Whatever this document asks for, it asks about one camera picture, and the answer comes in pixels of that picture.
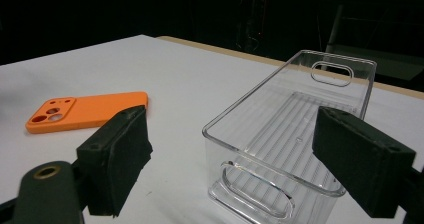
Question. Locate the white table mat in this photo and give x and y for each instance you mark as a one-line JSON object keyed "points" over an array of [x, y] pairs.
{"points": [[183, 84]]}

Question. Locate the clear plastic bin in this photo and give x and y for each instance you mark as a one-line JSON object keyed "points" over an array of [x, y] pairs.
{"points": [[266, 127]]}

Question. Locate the desk with white legs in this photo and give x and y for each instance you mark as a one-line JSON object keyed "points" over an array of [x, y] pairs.
{"points": [[366, 55]]}

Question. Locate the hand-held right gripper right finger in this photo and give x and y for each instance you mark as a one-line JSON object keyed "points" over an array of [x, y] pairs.
{"points": [[360, 164]]}

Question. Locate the orange phone case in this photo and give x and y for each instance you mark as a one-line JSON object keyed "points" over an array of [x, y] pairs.
{"points": [[96, 109]]}

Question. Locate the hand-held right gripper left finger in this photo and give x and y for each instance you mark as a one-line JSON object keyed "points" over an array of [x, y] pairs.
{"points": [[113, 157]]}

